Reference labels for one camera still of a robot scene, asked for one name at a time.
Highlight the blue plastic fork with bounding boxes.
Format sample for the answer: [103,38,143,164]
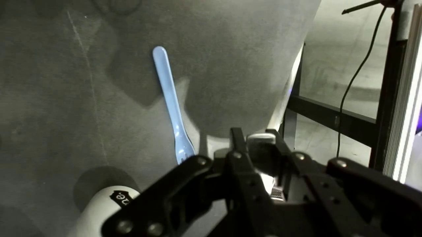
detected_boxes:
[152,45,197,166]

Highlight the aluminium profile post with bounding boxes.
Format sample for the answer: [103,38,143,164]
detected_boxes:
[381,2,422,184]

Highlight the black metal frame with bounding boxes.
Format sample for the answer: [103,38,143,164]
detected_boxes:
[281,0,412,174]

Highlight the thin black cable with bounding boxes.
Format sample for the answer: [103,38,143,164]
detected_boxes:
[335,5,389,159]

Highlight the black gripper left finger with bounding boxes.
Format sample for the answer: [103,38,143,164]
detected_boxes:
[101,126,277,237]

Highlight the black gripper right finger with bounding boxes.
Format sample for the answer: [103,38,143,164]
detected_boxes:
[265,128,422,237]

